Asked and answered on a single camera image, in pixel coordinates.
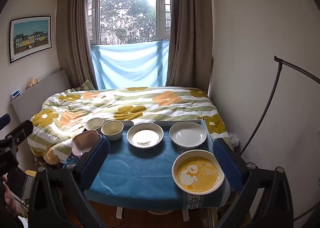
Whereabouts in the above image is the cream yellow bowl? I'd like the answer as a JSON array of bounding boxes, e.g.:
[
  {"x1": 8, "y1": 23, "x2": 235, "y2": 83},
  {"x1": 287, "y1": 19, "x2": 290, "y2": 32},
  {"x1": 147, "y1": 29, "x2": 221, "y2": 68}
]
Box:
[{"x1": 101, "y1": 120, "x2": 124, "y2": 141}]

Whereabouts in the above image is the white shallow plate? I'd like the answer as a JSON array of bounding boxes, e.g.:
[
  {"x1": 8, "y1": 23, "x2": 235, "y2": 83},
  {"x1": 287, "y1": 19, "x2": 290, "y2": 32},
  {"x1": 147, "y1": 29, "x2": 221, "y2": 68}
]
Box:
[{"x1": 169, "y1": 121, "x2": 207, "y2": 149}]

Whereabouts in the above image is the person's left hand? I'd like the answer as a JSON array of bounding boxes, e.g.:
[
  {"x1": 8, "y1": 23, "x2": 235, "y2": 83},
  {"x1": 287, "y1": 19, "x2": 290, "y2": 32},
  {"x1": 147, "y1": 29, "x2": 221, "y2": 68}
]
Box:
[{"x1": 1, "y1": 175, "x2": 20, "y2": 217}]

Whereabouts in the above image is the left brown curtain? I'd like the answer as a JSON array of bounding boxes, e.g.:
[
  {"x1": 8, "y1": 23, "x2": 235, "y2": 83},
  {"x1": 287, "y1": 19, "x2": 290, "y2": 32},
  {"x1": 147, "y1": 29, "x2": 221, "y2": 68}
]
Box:
[{"x1": 56, "y1": 0, "x2": 98, "y2": 88}]

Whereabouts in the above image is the white duck-print bowl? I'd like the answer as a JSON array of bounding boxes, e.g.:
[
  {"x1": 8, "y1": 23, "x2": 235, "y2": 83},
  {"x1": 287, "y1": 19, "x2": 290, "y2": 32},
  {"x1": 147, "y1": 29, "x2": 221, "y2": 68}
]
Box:
[{"x1": 126, "y1": 122, "x2": 164, "y2": 149}]

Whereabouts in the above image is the right brown curtain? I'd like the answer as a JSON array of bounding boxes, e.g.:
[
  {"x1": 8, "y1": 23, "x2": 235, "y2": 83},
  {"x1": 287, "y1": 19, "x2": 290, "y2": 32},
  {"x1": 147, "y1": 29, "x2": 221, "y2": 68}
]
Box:
[{"x1": 166, "y1": 0, "x2": 213, "y2": 91}]

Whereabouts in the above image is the light blue window cloth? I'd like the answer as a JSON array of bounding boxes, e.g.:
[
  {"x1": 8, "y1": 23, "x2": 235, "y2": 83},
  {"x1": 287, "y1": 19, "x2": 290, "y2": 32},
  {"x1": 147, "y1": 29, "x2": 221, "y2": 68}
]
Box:
[{"x1": 91, "y1": 40, "x2": 169, "y2": 90}]

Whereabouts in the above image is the white small bowl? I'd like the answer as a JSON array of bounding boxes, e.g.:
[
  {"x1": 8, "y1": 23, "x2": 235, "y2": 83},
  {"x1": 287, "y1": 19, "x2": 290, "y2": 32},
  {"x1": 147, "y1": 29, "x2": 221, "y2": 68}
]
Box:
[{"x1": 85, "y1": 117, "x2": 104, "y2": 134}]

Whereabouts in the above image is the brown curtain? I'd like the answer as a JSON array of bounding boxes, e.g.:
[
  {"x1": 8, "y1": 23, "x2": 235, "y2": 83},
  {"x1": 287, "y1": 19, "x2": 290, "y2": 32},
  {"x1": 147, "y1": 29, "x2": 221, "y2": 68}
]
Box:
[
  {"x1": 56, "y1": 0, "x2": 98, "y2": 88},
  {"x1": 166, "y1": 0, "x2": 213, "y2": 91}
]

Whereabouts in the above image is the framed houses picture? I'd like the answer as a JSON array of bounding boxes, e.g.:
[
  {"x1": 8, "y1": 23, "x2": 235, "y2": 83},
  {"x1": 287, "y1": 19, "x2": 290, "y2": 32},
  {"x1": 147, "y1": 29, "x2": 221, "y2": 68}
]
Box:
[{"x1": 9, "y1": 16, "x2": 52, "y2": 64}]

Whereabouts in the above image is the small figurine on headboard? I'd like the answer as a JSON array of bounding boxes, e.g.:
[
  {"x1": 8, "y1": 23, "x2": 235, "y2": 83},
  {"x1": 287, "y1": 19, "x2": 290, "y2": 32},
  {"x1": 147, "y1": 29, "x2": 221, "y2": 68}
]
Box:
[{"x1": 26, "y1": 77, "x2": 39, "y2": 89}]

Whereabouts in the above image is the white crumpled tissue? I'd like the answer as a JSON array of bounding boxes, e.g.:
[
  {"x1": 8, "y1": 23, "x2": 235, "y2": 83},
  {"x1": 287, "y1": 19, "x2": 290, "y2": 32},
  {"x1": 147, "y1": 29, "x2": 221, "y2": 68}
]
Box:
[{"x1": 229, "y1": 133, "x2": 240, "y2": 148}]

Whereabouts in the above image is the green striped pillow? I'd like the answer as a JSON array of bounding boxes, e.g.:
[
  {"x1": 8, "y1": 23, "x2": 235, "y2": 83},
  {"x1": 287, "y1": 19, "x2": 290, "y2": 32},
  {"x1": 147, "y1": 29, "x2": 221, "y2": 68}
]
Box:
[{"x1": 74, "y1": 79, "x2": 95, "y2": 91}]

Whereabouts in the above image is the floral striped duvet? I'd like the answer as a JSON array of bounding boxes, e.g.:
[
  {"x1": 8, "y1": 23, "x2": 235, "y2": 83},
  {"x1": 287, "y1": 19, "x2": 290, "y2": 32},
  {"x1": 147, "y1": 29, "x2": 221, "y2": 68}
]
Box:
[{"x1": 27, "y1": 87, "x2": 232, "y2": 165}]

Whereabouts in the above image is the blue towel mat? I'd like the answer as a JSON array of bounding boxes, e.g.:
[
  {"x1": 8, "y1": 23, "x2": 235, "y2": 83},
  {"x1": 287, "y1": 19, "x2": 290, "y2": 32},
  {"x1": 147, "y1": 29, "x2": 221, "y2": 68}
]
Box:
[{"x1": 84, "y1": 121, "x2": 231, "y2": 210}]

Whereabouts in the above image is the black curved lamp stand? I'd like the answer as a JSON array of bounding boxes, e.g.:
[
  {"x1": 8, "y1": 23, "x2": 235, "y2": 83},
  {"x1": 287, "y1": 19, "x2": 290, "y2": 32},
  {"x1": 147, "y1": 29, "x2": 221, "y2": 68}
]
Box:
[{"x1": 240, "y1": 58, "x2": 319, "y2": 227}]

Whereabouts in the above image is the white framed window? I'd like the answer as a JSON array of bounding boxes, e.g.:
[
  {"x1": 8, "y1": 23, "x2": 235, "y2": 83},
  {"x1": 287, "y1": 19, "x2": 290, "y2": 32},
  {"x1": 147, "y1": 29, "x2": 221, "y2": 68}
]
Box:
[{"x1": 87, "y1": 0, "x2": 171, "y2": 45}]

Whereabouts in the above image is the pink handled dish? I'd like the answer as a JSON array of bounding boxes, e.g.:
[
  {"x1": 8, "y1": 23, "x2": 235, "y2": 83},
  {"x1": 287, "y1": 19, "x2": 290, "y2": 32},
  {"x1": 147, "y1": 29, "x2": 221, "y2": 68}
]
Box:
[{"x1": 72, "y1": 130, "x2": 101, "y2": 157}]

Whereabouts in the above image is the blue white small box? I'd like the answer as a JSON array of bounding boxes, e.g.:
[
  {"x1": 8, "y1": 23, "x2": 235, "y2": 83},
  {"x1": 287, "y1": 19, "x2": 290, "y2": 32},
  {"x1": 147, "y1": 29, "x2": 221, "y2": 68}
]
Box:
[{"x1": 11, "y1": 89, "x2": 21, "y2": 100}]

